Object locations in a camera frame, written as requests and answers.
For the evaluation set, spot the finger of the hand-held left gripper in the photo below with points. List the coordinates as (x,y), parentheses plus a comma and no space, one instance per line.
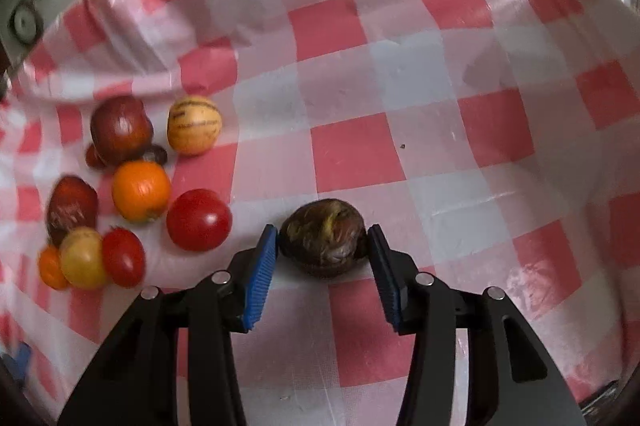
(19,358)

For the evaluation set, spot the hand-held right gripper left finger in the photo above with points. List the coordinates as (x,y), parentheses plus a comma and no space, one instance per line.
(260,281)

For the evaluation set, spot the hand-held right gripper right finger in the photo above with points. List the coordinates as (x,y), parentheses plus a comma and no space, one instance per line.
(387,286)

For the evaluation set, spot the brown wrinkled passion fruit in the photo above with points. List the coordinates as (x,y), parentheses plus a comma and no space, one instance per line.
(322,236)

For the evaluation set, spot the large orange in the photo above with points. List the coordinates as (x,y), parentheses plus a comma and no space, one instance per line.
(141,191)

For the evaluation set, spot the dark red apple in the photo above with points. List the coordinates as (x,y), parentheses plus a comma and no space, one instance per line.
(71,207)
(120,128)

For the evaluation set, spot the large red tomato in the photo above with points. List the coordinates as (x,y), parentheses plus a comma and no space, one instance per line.
(198,220)

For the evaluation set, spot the small orange kumquat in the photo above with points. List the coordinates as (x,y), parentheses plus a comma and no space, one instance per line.
(51,267)

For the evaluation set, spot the yellow tomato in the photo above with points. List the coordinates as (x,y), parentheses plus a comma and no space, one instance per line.
(82,258)

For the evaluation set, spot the oval red tomato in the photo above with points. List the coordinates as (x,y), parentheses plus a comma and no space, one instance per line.
(123,256)

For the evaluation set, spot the dark brown date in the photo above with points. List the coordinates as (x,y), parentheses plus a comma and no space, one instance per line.
(155,152)

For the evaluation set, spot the yellow striped pepino melon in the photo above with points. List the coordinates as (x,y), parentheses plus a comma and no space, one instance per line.
(194,125)

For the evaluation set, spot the red white checked tablecloth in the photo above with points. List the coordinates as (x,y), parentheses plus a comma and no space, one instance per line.
(400,106)

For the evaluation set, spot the small red cherry tomato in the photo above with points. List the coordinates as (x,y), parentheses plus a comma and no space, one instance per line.
(93,157)

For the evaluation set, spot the round grey fitting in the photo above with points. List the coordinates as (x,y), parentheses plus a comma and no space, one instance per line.
(23,22)

